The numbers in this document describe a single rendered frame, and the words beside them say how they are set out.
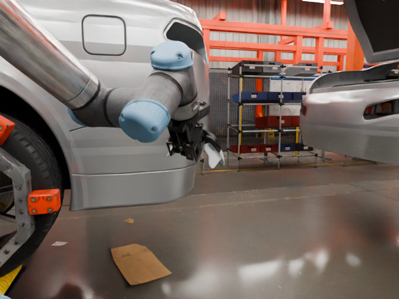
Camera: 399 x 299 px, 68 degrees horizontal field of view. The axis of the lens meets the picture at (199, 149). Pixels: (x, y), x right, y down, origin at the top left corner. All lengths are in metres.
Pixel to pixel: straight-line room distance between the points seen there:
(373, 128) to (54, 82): 2.22
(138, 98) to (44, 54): 0.15
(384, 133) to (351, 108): 0.32
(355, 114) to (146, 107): 2.19
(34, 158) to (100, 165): 0.26
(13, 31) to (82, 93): 0.14
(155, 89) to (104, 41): 0.83
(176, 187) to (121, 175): 0.25
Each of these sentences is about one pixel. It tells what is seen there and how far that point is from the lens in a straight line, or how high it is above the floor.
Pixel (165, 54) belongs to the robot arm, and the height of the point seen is 1.28.
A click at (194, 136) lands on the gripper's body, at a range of 0.69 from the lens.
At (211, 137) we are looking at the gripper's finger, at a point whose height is 1.11.
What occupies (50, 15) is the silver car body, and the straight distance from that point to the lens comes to 1.38.
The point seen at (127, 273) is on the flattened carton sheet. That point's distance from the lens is 2.35.
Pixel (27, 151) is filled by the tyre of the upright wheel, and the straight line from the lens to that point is 1.23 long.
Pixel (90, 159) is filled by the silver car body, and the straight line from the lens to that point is 1.33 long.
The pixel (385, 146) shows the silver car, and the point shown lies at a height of 0.90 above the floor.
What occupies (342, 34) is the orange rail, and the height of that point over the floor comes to 3.11.
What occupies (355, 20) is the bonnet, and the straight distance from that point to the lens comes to 3.94.
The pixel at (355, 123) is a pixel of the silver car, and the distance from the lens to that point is 2.55.
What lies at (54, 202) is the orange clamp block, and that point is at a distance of 1.17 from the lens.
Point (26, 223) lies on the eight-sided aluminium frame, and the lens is 1.21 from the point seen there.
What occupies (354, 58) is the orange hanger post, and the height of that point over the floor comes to 1.82.
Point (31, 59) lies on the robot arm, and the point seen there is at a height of 1.26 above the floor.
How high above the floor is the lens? 1.19
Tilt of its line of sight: 8 degrees down
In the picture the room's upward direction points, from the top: straight up
